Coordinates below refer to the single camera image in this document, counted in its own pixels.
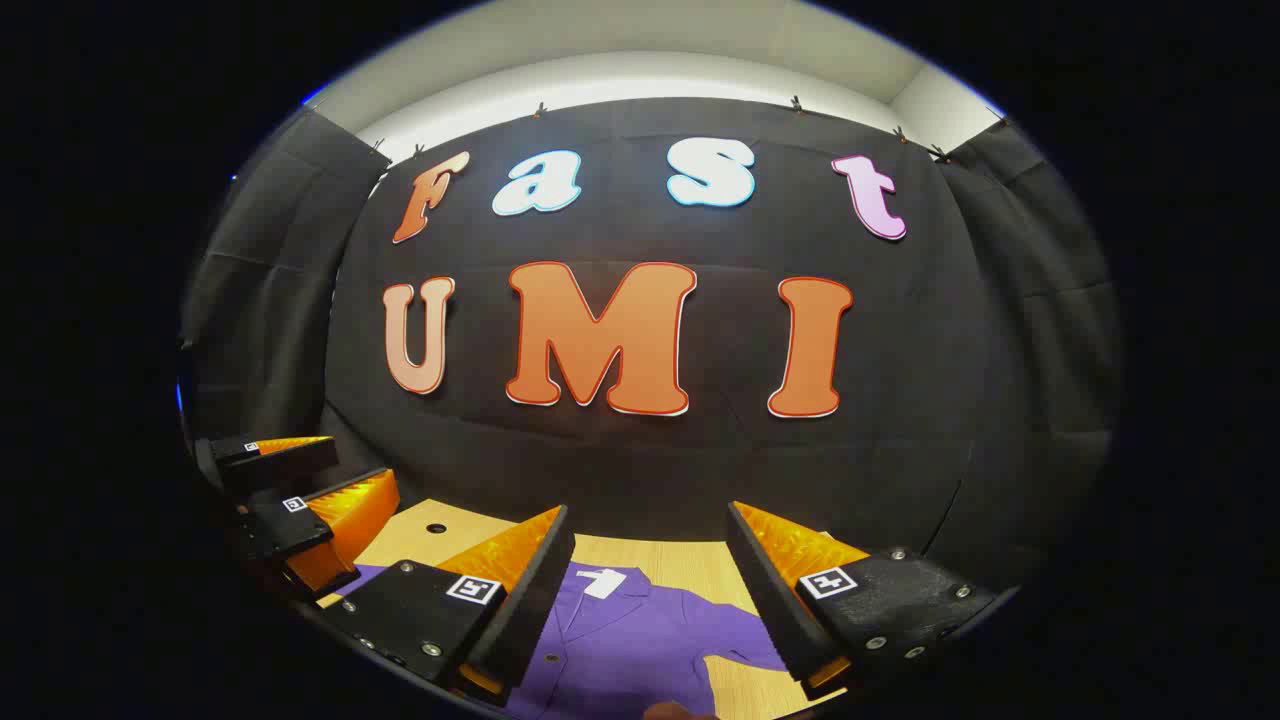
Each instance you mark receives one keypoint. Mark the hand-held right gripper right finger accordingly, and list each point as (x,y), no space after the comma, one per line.
(765,600)

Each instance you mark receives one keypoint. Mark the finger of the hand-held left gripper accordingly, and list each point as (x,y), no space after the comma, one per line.
(290,530)
(280,465)

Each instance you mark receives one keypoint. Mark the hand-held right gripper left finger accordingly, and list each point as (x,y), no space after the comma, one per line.
(535,610)

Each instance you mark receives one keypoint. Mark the purple jacket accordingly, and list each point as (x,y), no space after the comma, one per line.
(640,650)

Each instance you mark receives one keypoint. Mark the white paper garment tag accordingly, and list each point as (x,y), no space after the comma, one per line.
(603,583)

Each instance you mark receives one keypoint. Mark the black backdrop cloth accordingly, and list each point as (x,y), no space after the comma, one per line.
(700,460)

